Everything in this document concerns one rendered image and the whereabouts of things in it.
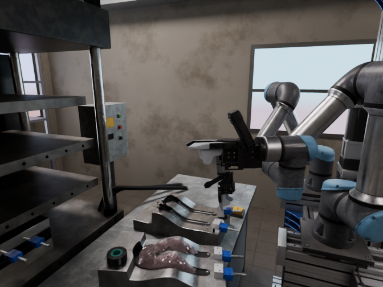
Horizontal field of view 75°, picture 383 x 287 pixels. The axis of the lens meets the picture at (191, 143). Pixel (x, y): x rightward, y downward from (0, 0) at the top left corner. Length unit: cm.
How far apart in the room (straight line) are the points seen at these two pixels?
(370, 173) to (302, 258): 44
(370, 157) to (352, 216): 19
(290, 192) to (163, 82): 290
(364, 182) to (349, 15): 247
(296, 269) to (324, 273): 10
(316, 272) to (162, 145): 283
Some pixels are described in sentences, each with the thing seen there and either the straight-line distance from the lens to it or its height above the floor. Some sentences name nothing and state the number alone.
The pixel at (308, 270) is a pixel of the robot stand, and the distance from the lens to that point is 117.
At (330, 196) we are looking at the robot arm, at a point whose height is 122.
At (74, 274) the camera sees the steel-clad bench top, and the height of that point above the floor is 80.
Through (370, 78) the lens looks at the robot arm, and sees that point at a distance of 88.
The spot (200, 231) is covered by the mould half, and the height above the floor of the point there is 89.
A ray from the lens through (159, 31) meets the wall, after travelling 356.
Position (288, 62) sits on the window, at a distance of 310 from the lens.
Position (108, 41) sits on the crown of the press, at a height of 184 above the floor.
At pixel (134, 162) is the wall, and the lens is 396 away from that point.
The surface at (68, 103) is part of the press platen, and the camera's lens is 151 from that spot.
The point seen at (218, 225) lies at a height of 91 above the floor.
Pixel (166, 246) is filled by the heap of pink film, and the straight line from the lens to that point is 121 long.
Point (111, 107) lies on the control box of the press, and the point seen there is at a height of 145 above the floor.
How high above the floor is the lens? 163
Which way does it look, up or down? 14 degrees down
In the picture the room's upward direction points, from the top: straight up
